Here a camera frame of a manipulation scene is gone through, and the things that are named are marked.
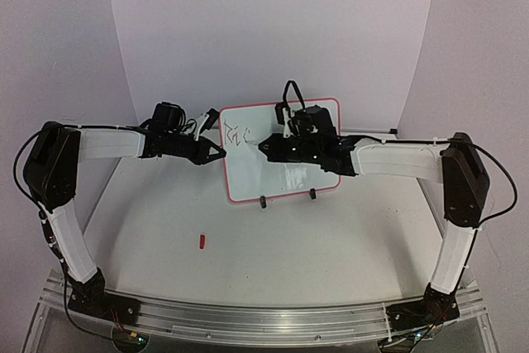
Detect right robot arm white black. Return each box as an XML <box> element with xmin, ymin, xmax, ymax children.
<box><xmin>258</xmin><ymin>103</ymin><xmax>490</xmax><ymax>330</ymax></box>

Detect pink framed whiteboard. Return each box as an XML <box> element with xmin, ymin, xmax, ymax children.
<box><xmin>219</xmin><ymin>103</ymin><xmax>341</xmax><ymax>204</ymax></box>

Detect black right whiteboard stand foot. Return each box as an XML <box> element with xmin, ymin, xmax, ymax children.
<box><xmin>309</xmin><ymin>188</ymin><xmax>317</xmax><ymax>200</ymax></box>

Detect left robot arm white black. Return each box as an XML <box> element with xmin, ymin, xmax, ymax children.
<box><xmin>22</xmin><ymin>102</ymin><xmax>226</xmax><ymax>316</ymax></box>

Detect red marker cap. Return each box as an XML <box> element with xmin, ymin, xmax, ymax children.
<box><xmin>199</xmin><ymin>235</ymin><xmax>206</xmax><ymax>250</ymax></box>

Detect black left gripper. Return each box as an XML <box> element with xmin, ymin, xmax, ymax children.
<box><xmin>164</xmin><ymin>131</ymin><xmax>226</xmax><ymax>165</ymax></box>

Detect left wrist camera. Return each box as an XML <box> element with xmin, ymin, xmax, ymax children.
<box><xmin>193</xmin><ymin>108</ymin><xmax>219</xmax><ymax>141</ymax></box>

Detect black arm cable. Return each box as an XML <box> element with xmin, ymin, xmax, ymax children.
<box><xmin>281</xmin><ymin>79</ymin><xmax>518</xmax><ymax>226</ymax></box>
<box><xmin>12</xmin><ymin>125</ymin><xmax>121</xmax><ymax>333</ymax></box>

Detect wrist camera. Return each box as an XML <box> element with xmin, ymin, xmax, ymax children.
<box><xmin>193</xmin><ymin>108</ymin><xmax>219</xmax><ymax>141</ymax></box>
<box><xmin>274</xmin><ymin>101</ymin><xmax>293</xmax><ymax>139</ymax></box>

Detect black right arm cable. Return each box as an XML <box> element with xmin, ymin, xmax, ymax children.
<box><xmin>281</xmin><ymin>79</ymin><xmax>518</xmax><ymax>226</ymax></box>

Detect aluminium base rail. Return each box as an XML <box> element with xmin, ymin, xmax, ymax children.
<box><xmin>41</xmin><ymin>273</ymin><xmax>498</xmax><ymax>352</ymax></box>

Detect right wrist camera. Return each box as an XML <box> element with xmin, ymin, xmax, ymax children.
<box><xmin>274</xmin><ymin>101</ymin><xmax>293</xmax><ymax>139</ymax></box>

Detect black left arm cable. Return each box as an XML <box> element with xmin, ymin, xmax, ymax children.
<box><xmin>12</xmin><ymin>125</ymin><xmax>121</xmax><ymax>333</ymax></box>

